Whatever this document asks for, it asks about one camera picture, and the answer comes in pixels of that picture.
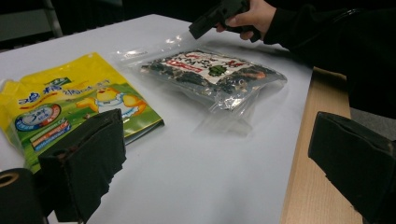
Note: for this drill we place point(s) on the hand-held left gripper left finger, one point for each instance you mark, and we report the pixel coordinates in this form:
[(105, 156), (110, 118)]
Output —
[(90, 161)]

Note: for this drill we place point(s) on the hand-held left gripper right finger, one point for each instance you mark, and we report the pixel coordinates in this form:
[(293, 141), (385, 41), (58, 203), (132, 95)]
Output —
[(358, 161)]

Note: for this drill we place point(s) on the clear dried seaweed packet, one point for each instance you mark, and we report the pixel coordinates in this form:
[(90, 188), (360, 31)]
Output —
[(211, 74)]

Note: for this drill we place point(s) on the yellow stand-up pouch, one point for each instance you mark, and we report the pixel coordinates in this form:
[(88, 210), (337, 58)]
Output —
[(77, 93)]

